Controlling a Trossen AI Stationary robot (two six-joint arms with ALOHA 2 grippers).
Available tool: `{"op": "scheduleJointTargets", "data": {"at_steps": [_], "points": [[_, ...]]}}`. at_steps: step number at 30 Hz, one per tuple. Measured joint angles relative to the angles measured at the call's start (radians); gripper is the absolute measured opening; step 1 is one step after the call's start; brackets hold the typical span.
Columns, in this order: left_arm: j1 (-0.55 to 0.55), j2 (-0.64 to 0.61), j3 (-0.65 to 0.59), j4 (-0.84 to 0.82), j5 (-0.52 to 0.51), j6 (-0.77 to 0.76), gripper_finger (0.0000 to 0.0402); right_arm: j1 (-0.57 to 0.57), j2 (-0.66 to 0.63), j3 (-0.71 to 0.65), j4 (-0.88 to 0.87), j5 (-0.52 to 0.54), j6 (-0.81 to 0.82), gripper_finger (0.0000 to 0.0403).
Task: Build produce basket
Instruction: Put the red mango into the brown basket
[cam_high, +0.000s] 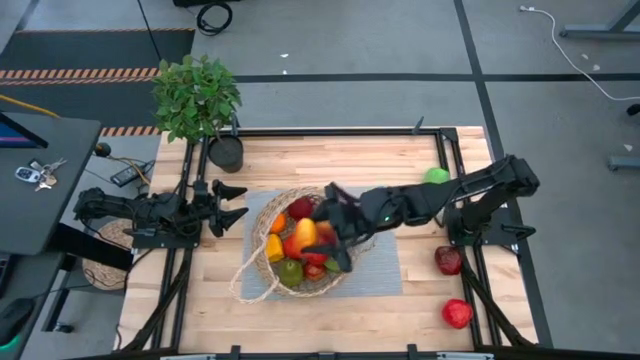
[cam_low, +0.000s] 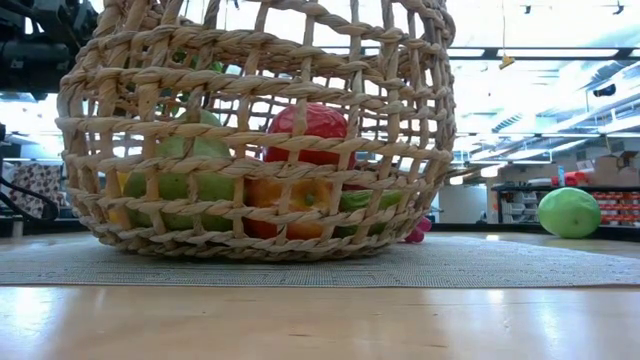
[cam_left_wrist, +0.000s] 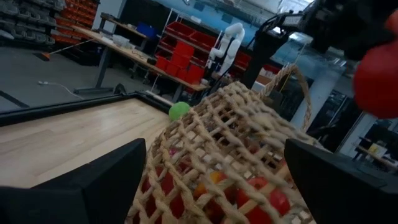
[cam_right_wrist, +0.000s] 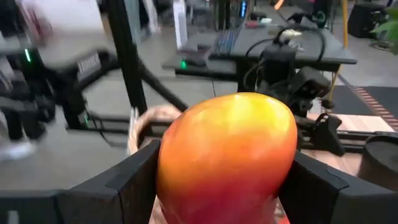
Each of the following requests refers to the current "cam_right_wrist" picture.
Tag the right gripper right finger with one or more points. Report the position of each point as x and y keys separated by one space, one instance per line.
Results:
x=311 y=196

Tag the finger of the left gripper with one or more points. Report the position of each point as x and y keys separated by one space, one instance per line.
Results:
x=328 y=133
x=304 y=132

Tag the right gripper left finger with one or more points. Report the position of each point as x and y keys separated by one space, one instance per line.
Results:
x=124 y=193

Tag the red orange mango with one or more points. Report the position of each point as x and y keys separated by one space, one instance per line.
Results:
x=227 y=155

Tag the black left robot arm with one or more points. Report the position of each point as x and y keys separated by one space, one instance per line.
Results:
x=276 y=62

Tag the woven wicker basket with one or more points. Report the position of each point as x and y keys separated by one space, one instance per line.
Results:
x=155 y=111

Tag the black round knob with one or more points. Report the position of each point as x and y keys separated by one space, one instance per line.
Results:
x=328 y=104

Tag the black hazard striped floor mat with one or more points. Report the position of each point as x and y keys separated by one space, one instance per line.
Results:
x=348 y=99

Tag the dark grey plant pot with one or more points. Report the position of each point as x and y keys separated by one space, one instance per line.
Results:
x=381 y=161

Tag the black desk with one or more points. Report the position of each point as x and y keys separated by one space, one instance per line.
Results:
x=245 y=46

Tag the black box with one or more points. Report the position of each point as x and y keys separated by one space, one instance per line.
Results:
x=365 y=20

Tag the green leafy plant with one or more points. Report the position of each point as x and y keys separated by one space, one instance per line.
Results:
x=390 y=26

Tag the black machine with label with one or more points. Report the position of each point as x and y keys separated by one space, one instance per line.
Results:
x=62 y=87

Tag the white board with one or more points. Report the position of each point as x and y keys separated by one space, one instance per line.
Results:
x=68 y=31

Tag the black metal table frame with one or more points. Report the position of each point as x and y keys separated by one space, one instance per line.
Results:
x=127 y=62

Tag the white post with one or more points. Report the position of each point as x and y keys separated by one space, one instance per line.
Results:
x=180 y=25

